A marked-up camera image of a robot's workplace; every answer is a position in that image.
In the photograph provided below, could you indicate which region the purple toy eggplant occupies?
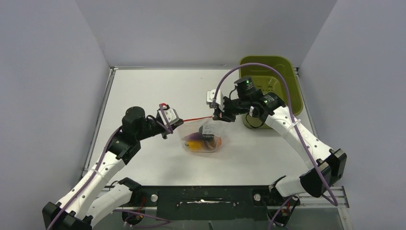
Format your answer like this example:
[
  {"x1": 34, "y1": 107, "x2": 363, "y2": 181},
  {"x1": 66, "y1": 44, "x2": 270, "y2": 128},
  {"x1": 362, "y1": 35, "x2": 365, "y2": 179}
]
[{"x1": 182, "y1": 132, "x2": 202, "y2": 141}]

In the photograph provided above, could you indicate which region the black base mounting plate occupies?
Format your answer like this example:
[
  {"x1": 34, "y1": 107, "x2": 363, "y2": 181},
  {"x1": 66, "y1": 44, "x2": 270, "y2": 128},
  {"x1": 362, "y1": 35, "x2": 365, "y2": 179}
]
[{"x1": 124, "y1": 185, "x2": 301, "y2": 224}]

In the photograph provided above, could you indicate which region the olive green plastic basket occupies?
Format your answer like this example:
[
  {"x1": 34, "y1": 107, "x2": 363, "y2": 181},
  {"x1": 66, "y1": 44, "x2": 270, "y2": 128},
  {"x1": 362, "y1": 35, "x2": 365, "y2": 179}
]
[{"x1": 239, "y1": 56, "x2": 304, "y2": 116}]

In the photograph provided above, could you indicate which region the yellow toy bell pepper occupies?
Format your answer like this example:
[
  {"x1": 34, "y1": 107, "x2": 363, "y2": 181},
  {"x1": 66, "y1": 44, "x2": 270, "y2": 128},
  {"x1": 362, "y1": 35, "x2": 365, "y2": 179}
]
[{"x1": 185, "y1": 140, "x2": 204, "y2": 152}]

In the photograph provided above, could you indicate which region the dark green toy avocado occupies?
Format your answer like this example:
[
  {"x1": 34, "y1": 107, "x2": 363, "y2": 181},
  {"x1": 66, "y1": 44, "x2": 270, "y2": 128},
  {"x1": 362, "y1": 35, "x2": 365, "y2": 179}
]
[{"x1": 199, "y1": 125, "x2": 215, "y2": 141}]

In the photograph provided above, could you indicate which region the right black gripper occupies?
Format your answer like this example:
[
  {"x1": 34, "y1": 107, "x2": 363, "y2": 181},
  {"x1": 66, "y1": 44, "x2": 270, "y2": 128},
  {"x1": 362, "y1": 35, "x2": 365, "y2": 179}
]
[{"x1": 214, "y1": 96, "x2": 250, "y2": 122}]

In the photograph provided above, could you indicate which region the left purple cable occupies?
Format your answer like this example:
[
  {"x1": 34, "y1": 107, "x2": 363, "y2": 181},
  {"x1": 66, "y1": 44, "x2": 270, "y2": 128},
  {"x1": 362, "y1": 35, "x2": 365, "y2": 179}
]
[{"x1": 45, "y1": 103, "x2": 174, "y2": 230}]

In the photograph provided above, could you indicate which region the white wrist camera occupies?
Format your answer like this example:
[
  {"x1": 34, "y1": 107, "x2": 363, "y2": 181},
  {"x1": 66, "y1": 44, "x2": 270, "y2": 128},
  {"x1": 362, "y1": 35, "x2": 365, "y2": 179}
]
[
  {"x1": 158, "y1": 103, "x2": 180, "y2": 127},
  {"x1": 206, "y1": 89, "x2": 223, "y2": 105}
]

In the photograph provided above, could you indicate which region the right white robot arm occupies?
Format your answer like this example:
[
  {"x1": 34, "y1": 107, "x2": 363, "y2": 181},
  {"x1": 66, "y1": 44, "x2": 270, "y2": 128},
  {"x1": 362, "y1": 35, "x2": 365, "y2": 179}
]
[{"x1": 206, "y1": 77, "x2": 347, "y2": 205}]

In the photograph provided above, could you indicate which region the purple cable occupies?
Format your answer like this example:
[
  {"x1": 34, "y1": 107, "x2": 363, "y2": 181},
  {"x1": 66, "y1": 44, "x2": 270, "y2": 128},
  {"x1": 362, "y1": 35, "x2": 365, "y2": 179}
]
[
  {"x1": 211, "y1": 62, "x2": 339, "y2": 230},
  {"x1": 45, "y1": 103, "x2": 174, "y2": 230}
]

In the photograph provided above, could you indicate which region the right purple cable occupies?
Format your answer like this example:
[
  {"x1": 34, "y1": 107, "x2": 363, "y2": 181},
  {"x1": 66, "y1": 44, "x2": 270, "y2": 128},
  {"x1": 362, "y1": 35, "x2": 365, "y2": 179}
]
[{"x1": 211, "y1": 62, "x2": 339, "y2": 230}]

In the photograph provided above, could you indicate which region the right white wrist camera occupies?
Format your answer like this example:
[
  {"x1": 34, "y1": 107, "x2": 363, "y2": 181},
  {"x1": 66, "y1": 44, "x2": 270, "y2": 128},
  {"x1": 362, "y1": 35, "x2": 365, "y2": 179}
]
[{"x1": 206, "y1": 89, "x2": 223, "y2": 105}]

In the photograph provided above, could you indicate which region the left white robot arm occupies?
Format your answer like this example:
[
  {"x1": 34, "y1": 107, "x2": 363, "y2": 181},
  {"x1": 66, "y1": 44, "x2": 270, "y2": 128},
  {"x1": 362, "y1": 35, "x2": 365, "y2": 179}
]
[{"x1": 42, "y1": 104, "x2": 184, "y2": 230}]

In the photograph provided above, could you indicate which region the clear zip top bag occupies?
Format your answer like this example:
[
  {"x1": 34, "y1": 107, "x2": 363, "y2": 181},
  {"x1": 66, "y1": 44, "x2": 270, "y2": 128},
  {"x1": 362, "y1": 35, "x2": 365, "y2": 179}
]
[{"x1": 176, "y1": 116, "x2": 228, "y2": 154}]

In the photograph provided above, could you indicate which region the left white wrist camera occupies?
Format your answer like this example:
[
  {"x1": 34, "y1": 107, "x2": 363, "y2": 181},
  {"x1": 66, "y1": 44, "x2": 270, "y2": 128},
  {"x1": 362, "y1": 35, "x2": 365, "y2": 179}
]
[{"x1": 158, "y1": 103, "x2": 180, "y2": 127}]

